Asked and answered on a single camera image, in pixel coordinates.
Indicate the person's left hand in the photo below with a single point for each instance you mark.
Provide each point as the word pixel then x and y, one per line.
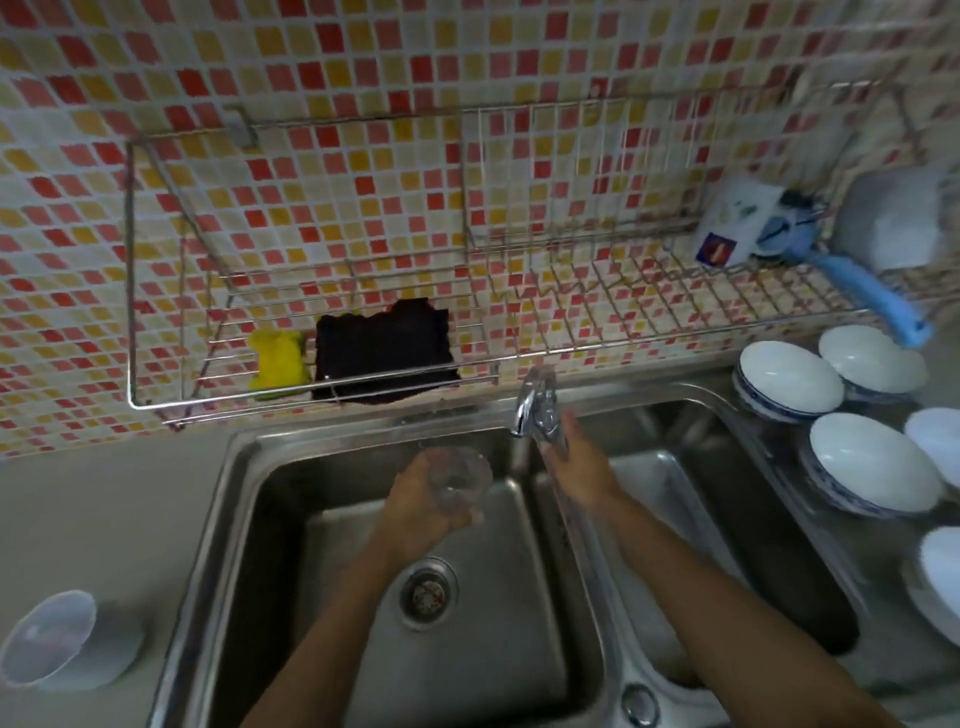
pixel 405 506

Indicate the person's right hand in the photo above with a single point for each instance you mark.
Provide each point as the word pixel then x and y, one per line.
pixel 589 469

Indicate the person's right fingers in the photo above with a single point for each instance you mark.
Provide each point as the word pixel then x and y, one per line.
pixel 564 439

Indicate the person's left fingers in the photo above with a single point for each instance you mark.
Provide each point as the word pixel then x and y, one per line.
pixel 459 519

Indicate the clear drinking glass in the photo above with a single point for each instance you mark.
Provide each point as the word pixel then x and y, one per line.
pixel 456 480

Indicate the chrome sink faucet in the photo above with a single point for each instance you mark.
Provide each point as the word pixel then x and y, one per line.
pixel 592 570

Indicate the person's right forearm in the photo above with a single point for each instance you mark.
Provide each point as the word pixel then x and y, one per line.
pixel 720 607

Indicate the person's left forearm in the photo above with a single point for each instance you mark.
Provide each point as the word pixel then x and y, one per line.
pixel 337 637

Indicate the round metal drain strainer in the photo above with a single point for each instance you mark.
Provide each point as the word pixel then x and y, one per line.
pixel 427 592

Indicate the stainless steel double sink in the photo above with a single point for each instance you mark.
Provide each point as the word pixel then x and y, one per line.
pixel 487 630

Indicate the black scouring cloth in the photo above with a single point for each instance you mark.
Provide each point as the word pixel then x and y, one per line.
pixel 384 351

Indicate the white bowl blue rim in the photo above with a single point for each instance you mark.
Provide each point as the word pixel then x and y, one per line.
pixel 787 381
pixel 937 444
pixel 870 465
pixel 874 361
pixel 936 581

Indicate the yellow sponge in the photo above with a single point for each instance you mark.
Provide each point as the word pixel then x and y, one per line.
pixel 279 361

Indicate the white printed mug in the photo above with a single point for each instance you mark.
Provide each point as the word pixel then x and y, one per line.
pixel 733 223

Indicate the white plastic container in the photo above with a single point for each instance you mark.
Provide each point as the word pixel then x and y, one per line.
pixel 892 217

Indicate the clear plastic bowl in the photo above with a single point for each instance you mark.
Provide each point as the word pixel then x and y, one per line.
pixel 49 639

